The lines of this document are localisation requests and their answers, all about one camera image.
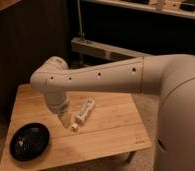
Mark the black ceramic bowl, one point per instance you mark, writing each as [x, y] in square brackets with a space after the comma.
[29, 142]

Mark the low wooden table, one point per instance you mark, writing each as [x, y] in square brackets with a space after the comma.
[113, 127]

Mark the wooden shelf with items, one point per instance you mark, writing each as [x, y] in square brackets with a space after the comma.
[177, 8]

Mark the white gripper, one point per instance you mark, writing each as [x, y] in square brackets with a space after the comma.
[57, 104]

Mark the white plastic bottle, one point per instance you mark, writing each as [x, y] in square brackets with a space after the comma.
[83, 113]

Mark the long grey case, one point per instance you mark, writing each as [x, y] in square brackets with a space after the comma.
[103, 51]

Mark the metal pole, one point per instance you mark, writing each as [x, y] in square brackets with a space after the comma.
[81, 33]

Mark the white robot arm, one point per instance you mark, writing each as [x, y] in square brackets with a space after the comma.
[171, 77]

